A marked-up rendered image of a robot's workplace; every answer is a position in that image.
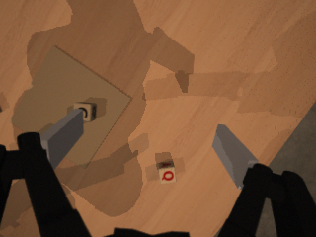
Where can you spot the tan flat mat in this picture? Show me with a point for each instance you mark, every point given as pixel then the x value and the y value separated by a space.
pixel 60 82

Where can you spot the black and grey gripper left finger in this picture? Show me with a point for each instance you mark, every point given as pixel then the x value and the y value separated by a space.
pixel 54 213

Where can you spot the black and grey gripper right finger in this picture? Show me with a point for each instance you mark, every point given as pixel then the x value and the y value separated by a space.
pixel 293 206

